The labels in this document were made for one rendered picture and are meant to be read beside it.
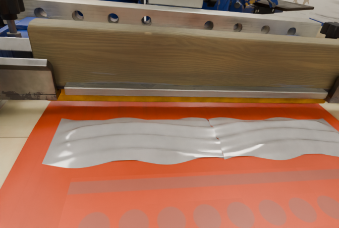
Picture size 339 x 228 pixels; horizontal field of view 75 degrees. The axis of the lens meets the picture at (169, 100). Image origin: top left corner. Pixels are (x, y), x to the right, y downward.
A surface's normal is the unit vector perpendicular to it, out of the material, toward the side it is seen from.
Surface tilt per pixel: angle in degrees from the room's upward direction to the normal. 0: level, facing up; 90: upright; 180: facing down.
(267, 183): 0
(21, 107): 0
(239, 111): 0
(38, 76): 90
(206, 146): 33
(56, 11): 90
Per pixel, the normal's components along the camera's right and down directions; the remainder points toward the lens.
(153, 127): 0.09, -0.44
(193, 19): 0.14, 0.54
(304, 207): 0.11, -0.84
